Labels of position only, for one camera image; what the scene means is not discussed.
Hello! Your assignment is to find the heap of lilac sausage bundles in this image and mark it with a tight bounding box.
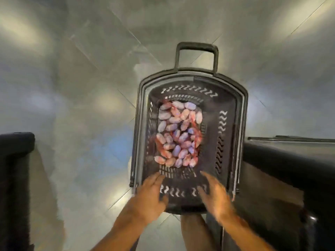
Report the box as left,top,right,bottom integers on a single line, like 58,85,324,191
153,100,204,169

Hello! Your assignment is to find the person's left forearm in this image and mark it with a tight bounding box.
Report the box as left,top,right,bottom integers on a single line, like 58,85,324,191
91,217,152,251

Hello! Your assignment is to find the person's right forearm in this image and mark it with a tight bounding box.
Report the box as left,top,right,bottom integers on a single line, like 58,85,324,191
220,214,275,251

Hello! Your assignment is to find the stack of black baskets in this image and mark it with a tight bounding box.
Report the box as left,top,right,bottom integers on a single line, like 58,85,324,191
129,41,249,215

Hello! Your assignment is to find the dark blue display stand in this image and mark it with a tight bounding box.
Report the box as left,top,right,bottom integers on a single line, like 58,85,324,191
0,132,36,251

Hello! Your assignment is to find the tiled white display table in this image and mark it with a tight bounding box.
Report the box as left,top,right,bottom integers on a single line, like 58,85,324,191
220,136,335,251

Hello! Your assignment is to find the person's right leg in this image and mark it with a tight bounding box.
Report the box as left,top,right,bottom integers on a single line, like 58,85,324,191
180,213,218,251

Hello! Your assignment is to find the person's right hand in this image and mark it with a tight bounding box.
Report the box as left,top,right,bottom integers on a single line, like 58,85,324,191
198,171,237,223

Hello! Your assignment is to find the person's left hand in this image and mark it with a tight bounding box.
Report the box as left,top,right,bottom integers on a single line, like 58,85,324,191
123,172,169,225

